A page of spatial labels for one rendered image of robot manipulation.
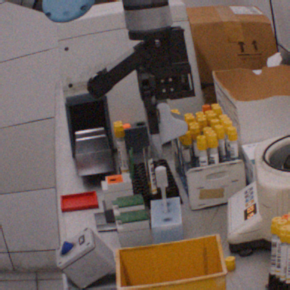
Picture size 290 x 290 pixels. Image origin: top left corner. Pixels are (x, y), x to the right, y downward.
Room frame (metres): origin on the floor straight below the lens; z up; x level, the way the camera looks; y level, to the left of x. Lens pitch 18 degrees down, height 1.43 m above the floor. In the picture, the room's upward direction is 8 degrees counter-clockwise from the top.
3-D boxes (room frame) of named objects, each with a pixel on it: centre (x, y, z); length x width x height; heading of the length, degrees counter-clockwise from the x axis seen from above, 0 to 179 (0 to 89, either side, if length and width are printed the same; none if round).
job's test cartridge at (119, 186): (1.36, 0.05, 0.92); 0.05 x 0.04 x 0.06; 93
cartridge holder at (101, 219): (1.36, 0.05, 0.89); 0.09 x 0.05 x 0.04; 93
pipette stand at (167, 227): (1.14, -0.02, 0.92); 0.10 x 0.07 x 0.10; 178
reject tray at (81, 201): (1.47, 0.13, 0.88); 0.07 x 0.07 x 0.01; 3
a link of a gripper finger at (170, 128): (1.35, -0.04, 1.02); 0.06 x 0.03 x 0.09; 92
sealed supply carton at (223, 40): (2.28, -0.28, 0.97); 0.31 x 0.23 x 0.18; 177
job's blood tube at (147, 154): (1.42, 0.00, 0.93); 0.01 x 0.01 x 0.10; 4
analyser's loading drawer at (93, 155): (1.67, 0.10, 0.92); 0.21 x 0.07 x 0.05; 3
